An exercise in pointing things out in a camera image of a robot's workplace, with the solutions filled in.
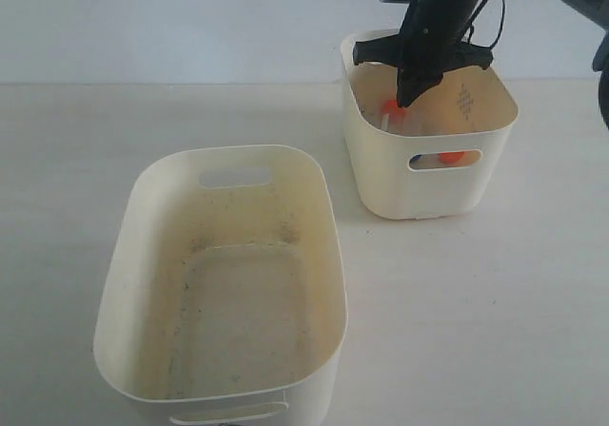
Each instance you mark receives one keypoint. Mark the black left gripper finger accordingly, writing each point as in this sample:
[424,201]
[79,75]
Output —
[412,83]

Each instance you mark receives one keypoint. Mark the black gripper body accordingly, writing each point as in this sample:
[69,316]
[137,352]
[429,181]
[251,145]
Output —
[430,38]

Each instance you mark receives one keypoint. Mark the orange-capped clear tube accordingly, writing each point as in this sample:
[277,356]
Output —
[399,120]
[454,159]

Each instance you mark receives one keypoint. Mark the blue-capped clear tube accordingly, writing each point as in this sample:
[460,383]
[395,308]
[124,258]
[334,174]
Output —
[418,161]

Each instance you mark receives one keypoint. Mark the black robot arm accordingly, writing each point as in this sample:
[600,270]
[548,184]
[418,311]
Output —
[594,10]

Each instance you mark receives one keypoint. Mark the small cream plastic bin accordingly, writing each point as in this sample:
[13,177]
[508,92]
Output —
[470,109]

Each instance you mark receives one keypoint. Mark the large cream plastic bin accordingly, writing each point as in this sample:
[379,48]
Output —
[225,302]

